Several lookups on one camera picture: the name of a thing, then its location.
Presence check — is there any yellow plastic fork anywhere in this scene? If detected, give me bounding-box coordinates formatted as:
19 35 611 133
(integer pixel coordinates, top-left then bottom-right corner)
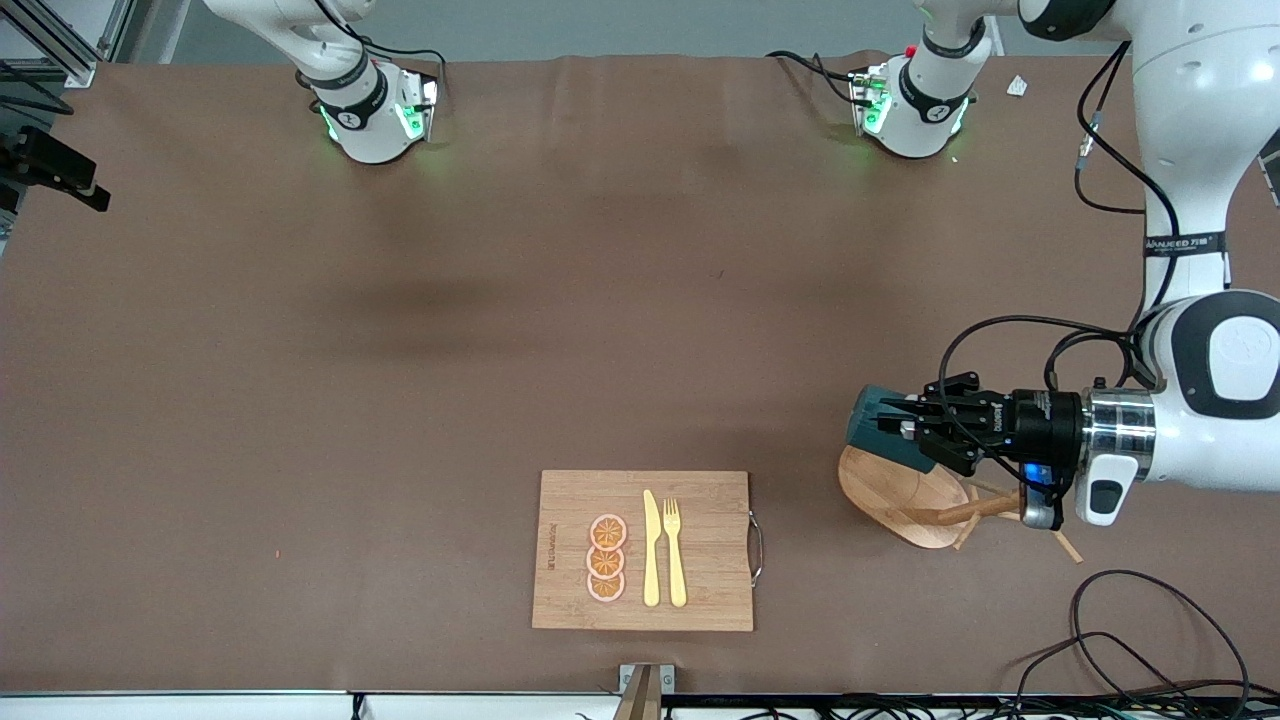
663 497 689 608

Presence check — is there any black arm base cable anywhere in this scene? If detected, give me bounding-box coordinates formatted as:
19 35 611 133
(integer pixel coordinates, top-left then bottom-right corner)
768 48 866 106
355 35 448 101

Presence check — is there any wooden cutting board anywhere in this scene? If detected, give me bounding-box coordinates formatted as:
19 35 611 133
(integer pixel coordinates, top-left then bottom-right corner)
531 470 766 633

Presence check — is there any dark green ribbed cup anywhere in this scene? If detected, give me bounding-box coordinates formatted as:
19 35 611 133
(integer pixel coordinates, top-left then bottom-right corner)
846 385 941 474

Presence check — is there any metal bracket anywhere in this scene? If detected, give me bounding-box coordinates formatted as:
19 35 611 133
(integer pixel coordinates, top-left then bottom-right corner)
618 663 676 720

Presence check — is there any wooden cup rack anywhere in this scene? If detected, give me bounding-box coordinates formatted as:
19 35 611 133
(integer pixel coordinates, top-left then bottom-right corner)
838 445 1084 564

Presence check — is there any black left arm base cable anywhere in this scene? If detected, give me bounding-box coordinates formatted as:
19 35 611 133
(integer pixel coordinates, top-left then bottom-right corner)
768 48 866 106

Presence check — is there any black right arm base cable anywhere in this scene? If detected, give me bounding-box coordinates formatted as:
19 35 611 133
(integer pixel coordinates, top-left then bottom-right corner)
355 35 448 101

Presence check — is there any yellow plastic knife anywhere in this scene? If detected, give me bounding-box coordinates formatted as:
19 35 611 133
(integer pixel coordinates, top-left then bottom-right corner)
642 489 662 608

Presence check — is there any brown camera pole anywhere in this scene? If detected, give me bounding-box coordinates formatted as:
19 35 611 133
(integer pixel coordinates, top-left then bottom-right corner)
612 665 663 720

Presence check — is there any white table edge rail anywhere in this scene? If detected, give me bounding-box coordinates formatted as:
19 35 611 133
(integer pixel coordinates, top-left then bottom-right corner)
0 690 1280 720

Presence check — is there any aluminium frame profile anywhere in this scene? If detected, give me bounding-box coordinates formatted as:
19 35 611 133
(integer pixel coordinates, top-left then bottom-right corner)
0 0 131 89

